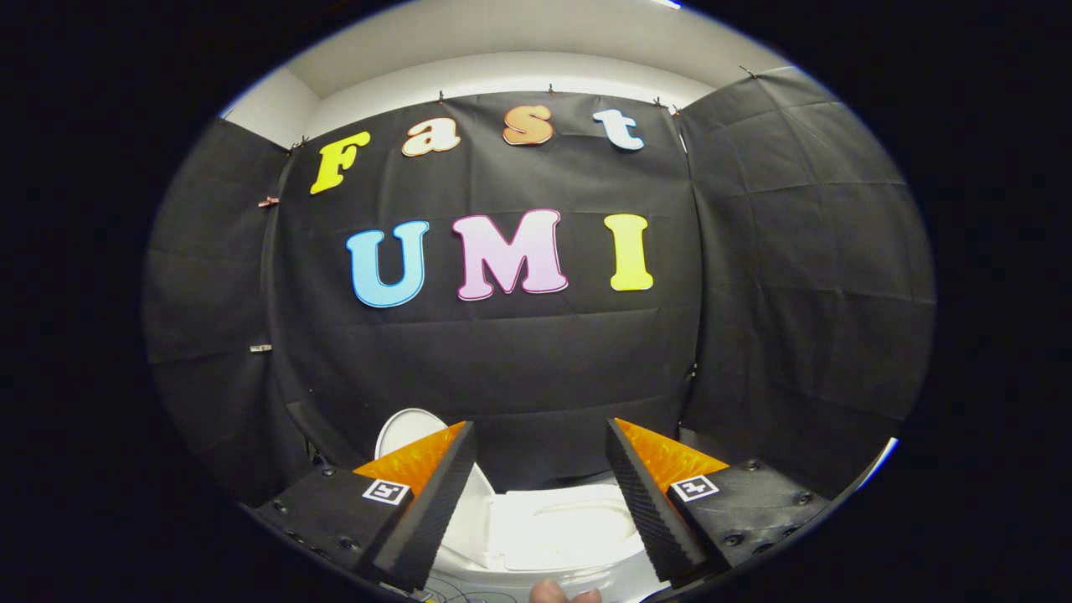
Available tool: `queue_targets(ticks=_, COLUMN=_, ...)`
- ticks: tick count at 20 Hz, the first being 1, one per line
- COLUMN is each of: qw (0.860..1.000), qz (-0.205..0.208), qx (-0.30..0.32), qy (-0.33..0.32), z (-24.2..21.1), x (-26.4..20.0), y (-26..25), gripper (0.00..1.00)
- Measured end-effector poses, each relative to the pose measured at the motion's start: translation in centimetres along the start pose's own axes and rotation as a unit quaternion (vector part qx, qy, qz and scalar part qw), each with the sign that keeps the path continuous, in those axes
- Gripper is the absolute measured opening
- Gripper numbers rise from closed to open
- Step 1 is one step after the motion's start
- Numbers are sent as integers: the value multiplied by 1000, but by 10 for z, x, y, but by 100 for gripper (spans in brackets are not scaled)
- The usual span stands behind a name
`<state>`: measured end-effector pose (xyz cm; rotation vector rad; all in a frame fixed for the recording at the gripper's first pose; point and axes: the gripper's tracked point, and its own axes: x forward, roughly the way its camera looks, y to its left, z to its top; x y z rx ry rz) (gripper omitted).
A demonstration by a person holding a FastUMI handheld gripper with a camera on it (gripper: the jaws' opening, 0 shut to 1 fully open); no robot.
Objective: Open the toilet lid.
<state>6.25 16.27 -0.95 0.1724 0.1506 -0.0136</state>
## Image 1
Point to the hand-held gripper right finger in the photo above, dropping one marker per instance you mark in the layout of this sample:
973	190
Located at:
649	515

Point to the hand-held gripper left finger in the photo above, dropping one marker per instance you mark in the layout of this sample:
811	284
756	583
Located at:
427	528

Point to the white toilet seat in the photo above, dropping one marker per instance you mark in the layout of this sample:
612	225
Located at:
536	511

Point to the black backdrop cloth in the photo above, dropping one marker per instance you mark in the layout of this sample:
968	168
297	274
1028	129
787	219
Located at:
502	360

